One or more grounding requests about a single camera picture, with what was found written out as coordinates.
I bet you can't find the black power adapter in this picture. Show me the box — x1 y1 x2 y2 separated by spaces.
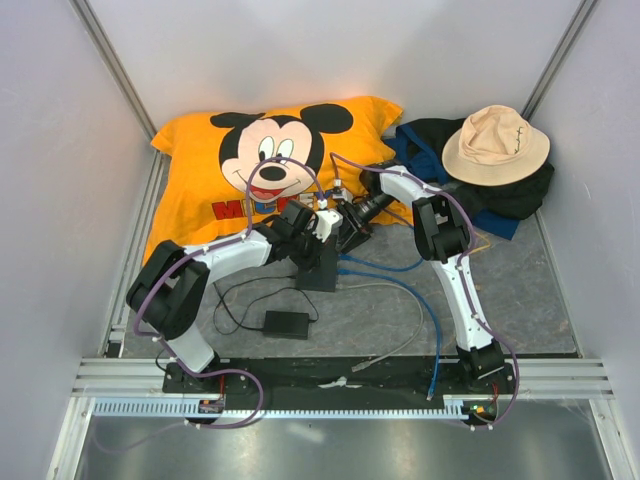
261 310 310 340

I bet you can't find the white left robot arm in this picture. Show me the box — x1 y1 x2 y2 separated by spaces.
126 200 343 393

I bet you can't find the blue and black garment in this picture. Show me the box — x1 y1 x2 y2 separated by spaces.
383 118 555 240

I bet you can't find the black power cord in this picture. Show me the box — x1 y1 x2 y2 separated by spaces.
213 273 321 335

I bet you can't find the beige bucket hat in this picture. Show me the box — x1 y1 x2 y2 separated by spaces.
442 105 550 187

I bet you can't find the grey slotted cable duct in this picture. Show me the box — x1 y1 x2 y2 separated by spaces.
93 397 468 420

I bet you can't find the black network switch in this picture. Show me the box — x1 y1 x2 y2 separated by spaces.
295 235 339 293

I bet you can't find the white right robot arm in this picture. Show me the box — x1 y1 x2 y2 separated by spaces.
335 165 505 394

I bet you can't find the grey ethernet cable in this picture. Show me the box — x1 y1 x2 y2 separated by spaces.
335 281 426 373

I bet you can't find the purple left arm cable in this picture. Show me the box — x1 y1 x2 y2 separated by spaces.
89 155 331 454

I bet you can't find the orange Mickey Mouse pillow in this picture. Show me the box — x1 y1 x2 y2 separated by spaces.
144 96 403 257

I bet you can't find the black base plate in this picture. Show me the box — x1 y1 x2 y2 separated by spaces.
162 356 515 407

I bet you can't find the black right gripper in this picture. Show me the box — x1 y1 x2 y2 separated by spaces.
335 193 395 256

